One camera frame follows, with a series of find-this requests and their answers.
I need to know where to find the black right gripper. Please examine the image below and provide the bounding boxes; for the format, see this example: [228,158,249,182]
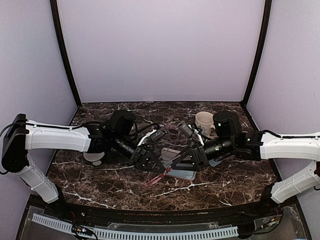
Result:
[171,136,235,172]

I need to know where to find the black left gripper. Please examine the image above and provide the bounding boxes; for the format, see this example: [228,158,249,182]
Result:
[113,132,166,174]

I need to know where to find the pink glasses case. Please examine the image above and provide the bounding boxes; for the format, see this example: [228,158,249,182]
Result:
[161,147,196,181]

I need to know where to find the pink frame sunglasses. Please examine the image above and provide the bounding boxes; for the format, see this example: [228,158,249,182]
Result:
[146,167,172,186]

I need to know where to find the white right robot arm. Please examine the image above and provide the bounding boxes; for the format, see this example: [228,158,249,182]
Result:
[171,111,320,217]

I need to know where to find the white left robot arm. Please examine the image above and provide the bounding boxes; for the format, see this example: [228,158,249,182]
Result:
[1,110,166,218]

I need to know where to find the light blue cloth near mug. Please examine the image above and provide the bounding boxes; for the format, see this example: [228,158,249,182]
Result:
[208,160,222,168]

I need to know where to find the cream ceramic mug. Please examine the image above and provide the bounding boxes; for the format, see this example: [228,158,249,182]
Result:
[195,111,215,139]

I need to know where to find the white ceramic bowl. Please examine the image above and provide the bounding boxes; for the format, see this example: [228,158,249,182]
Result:
[83,152,105,167]

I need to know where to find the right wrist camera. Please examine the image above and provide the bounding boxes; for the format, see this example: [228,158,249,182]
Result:
[179,123,194,138]

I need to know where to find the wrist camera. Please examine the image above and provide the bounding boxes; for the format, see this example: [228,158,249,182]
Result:
[149,128,167,143]
[179,123,194,138]

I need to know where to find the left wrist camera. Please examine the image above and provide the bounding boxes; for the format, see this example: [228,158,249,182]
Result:
[149,128,167,143]

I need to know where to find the clear frame dark-lens sunglasses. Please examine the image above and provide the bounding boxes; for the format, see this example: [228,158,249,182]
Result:
[150,123,180,146]

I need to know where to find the black front rail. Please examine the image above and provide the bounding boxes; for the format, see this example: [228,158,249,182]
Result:
[77,207,242,225]

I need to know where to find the white slotted cable duct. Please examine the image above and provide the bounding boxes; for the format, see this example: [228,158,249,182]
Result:
[31,213,239,240]

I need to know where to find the black right corner post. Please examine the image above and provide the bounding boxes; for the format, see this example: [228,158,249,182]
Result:
[241,0,273,108]

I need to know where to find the black corner post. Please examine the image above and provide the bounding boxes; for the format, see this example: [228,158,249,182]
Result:
[241,0,273,108]
[49,0,82,108]

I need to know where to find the black left corner post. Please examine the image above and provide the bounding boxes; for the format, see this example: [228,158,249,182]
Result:
[49,0,82,108]

